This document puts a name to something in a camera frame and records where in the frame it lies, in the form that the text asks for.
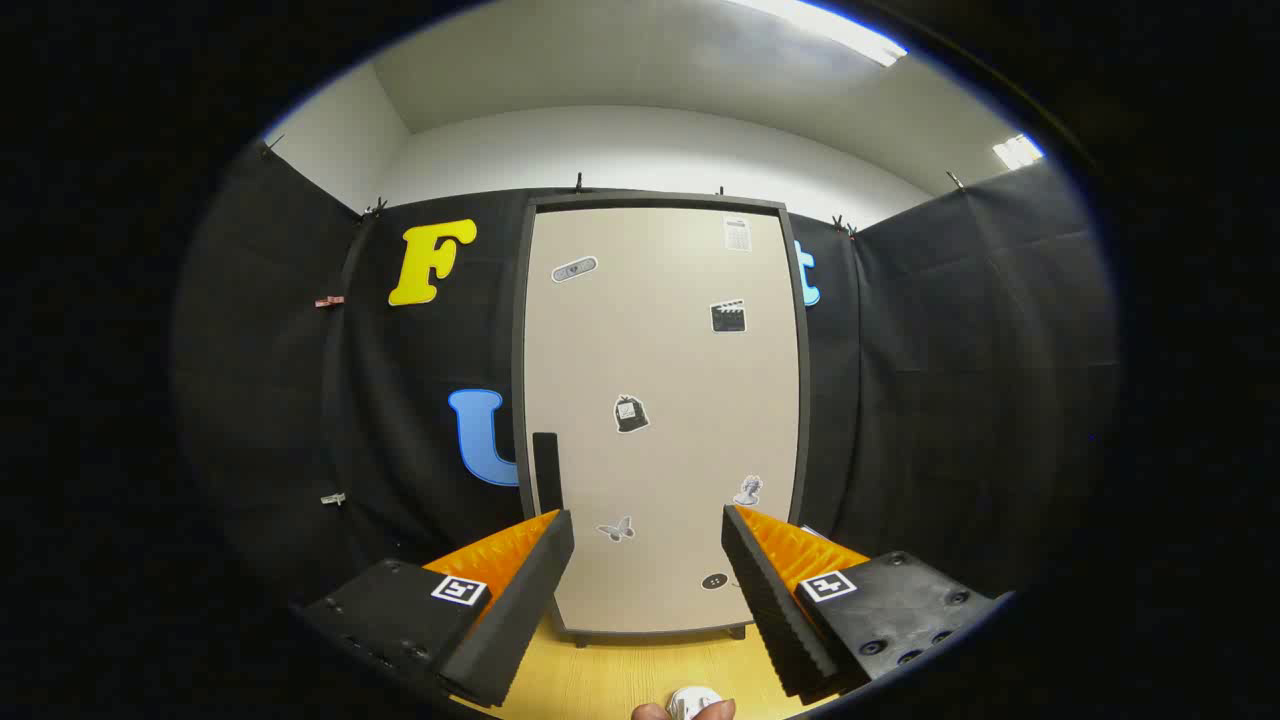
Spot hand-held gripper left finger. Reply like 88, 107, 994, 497
298, 508, 577, 709

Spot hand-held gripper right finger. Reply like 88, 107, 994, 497
720, 503, 1004, 703

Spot white shoe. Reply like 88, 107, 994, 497
668, 686, 723, 720

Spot dark grey shoe cabinet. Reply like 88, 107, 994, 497
511, 190, 814, 647

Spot beige shoe cabinet door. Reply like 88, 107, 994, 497
523, 206, 802, 635

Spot small ceiling light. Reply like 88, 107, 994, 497
992, 134, 1045, 171

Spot long ceiling light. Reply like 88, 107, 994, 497
728, 0, 909, 68

